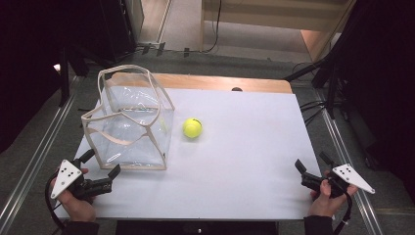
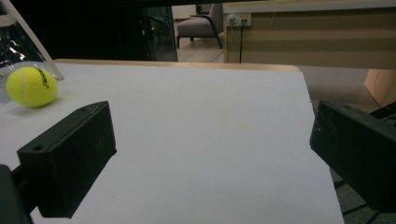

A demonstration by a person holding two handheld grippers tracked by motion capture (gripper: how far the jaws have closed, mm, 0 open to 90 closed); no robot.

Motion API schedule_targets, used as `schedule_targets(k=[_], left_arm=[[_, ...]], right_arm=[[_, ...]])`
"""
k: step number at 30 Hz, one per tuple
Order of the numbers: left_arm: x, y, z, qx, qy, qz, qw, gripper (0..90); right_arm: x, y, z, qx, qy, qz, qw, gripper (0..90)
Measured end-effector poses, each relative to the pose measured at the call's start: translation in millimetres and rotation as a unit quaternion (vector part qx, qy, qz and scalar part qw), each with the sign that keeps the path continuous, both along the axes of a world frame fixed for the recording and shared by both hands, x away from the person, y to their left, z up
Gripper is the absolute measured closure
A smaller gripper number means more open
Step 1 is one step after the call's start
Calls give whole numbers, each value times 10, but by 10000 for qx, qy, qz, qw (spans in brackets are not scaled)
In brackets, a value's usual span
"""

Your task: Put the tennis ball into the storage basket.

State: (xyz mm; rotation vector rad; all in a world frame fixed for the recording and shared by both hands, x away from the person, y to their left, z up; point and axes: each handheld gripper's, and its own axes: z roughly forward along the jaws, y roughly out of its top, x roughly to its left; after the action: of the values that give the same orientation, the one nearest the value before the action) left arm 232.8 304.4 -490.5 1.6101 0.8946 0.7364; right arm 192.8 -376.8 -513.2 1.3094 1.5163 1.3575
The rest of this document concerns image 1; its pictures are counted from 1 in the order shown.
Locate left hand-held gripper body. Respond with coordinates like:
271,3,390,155
50,158,114,201

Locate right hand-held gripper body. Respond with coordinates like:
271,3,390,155
300,163,377,199

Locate clear bag with beige trim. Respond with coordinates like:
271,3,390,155
80,64,176,171

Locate yellow tennis ball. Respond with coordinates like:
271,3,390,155
182,117,204,139

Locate person's left hand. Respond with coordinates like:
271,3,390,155
49,167,98,223

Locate person's right hand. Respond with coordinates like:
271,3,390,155
307,169,359,218

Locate white table sheet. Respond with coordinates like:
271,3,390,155
53,87,322,221

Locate black metal stand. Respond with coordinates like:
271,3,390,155
58,47,71,108
283,57,341,120

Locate black curtain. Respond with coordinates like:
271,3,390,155
0,0,111,155
321,0,415,205

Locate black cabinet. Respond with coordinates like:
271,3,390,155
97,0,145,64

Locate light wooden furniture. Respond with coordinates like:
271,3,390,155
199,0,357,63

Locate metal floor rail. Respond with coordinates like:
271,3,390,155
313,88,384,235
0,75,83,231

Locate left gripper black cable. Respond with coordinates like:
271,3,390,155
44,171,68,230

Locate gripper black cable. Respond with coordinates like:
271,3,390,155
44,171,68,230
332,191,354,235

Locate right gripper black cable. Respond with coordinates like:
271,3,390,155
332,191,354,235

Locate black floor cables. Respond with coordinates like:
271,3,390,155
298,98,328,127

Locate hanging black cable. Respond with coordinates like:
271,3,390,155
201,0,223,55

